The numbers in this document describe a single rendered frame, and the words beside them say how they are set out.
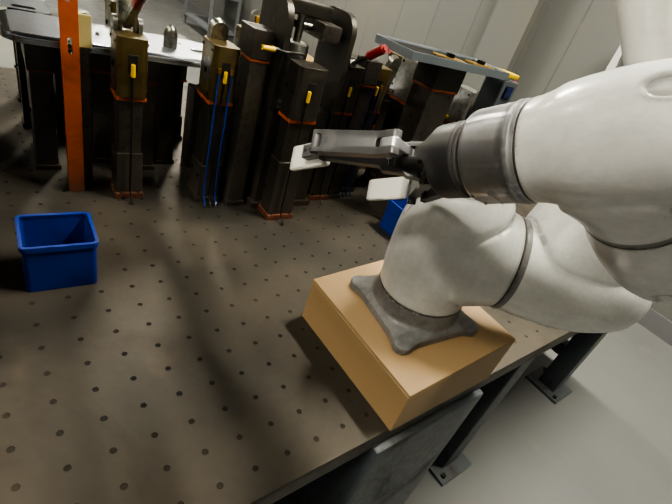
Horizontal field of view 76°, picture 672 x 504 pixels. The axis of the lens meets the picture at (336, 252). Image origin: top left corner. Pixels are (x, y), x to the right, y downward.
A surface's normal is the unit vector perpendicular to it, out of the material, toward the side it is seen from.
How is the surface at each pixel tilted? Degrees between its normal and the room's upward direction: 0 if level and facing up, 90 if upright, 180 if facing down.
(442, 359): 4
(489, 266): 84
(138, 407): 0
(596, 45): 90
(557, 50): 90
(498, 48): 90
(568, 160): 103
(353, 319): 4
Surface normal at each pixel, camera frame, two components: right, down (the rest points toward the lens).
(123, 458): 0.28, -0.80
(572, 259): -0.22, 0.08
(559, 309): -0.23, 0.62
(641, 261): -0.43, 0.82
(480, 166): -0.73, 0.33
